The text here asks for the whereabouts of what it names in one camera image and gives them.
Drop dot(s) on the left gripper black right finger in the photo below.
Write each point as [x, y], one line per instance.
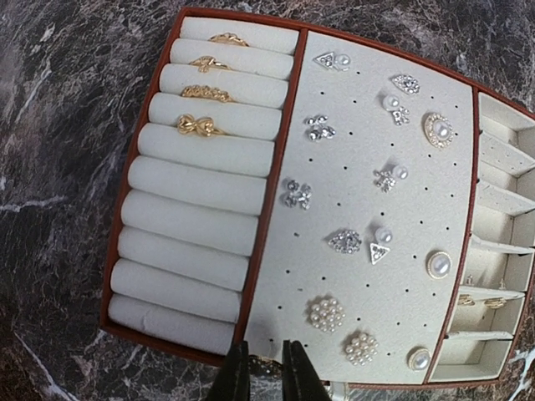
[300, 381]

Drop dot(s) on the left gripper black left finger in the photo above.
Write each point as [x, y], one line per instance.
[232, 383]

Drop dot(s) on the brown ring earring tray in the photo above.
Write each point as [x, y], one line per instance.
[279, 186]

